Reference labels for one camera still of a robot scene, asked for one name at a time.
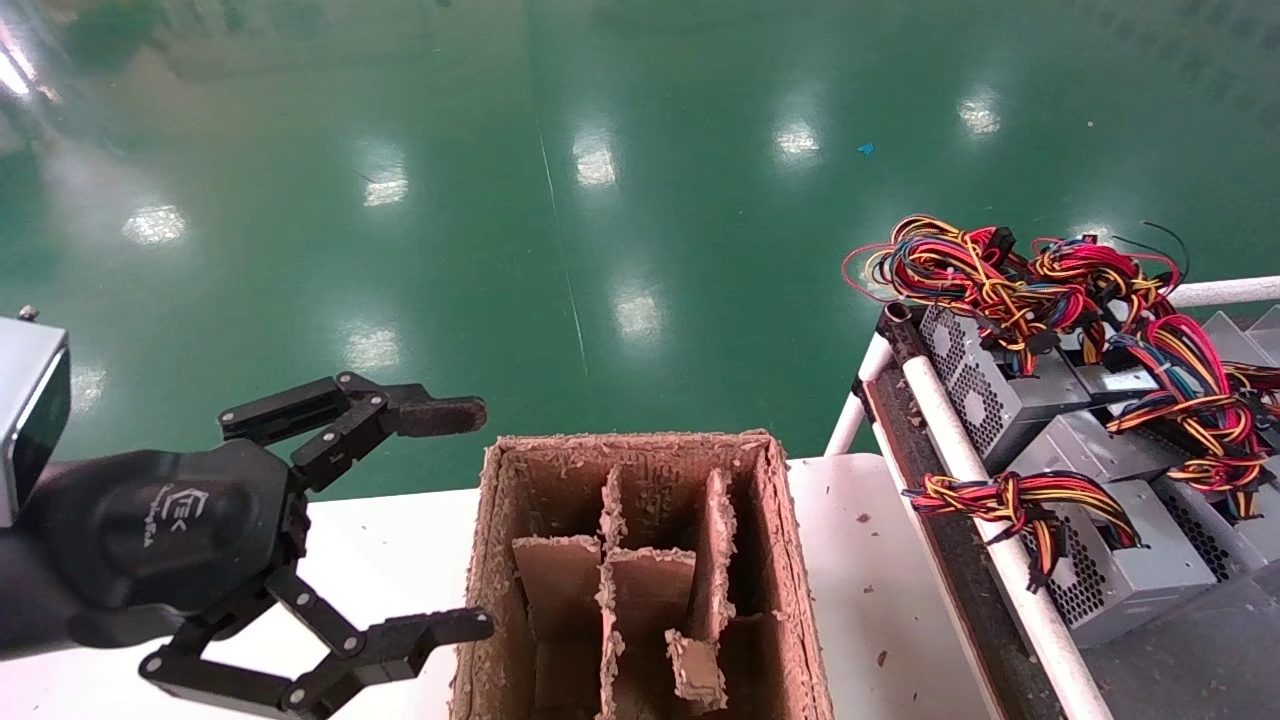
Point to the short white rack pipe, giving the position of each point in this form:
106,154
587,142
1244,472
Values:
857,395

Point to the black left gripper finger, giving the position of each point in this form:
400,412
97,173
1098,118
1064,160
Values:
430,415
400,640

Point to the grey perforated power supply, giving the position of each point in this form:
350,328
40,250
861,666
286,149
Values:
1215,540
985,400

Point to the grey power supply white label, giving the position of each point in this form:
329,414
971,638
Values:
1130,383

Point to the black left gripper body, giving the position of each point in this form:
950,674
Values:
160,530

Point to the grey metal power supply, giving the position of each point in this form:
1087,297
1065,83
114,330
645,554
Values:
1090,445
1240,340
1150,580

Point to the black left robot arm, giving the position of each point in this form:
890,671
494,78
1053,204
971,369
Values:
20,600

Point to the white rack rail pipe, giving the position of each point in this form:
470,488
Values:
1230,291

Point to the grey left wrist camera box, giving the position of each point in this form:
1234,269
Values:
25,400

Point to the long white rack pipe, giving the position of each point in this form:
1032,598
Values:
961,450

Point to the worn brown cardboard box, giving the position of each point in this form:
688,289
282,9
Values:
795,560

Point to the cardboard divider insert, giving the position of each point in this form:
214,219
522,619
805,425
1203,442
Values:
650,590

